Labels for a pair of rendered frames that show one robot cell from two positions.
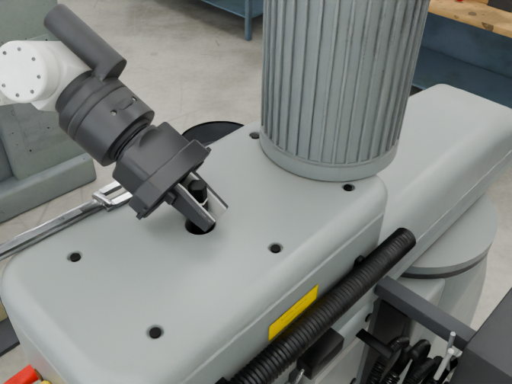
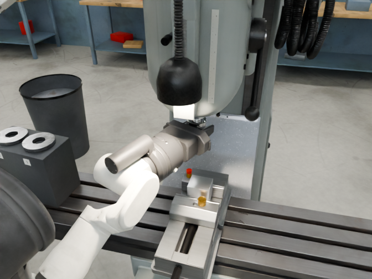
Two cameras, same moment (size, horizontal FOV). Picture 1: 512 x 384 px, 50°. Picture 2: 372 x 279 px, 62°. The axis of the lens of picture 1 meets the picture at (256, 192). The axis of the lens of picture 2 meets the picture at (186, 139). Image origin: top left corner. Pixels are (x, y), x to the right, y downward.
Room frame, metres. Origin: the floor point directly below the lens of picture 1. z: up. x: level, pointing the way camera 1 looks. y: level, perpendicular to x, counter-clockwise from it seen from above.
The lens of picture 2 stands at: (-0.06, 0.40, 1.63)
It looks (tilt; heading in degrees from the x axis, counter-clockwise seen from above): 34 degrees down; 330
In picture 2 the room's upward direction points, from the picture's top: straight up
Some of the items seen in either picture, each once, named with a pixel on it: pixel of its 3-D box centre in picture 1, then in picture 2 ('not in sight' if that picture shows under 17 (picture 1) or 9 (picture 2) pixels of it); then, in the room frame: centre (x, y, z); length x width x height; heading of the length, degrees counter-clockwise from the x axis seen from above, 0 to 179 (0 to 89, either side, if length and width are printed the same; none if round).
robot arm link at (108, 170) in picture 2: not in sight; (132, 166); (0.41, 0.26, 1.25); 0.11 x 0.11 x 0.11; 24
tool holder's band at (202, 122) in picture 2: not in sight; (196, 120); (0.48, 0.07, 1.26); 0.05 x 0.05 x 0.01
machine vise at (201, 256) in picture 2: not in sight; (196, 212); (0.45, 0.08, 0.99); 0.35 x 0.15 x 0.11; 134
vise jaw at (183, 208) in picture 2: not in sight; (194, 210); (0.43, 0.10, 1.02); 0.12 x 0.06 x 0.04; 44
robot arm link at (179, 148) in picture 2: not in sight; (172, 147); (0.44, 0.15, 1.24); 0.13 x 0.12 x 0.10; 24
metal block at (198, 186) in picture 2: not in sight; (200, 190); (0.47, 0.06, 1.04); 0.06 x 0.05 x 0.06; 44
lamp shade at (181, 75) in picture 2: not in sight; (179, 77); (0.34, 0.19, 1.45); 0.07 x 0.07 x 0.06
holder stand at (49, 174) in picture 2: not in sight; (34, 164); (0.84, 0.44, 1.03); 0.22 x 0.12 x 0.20; 41
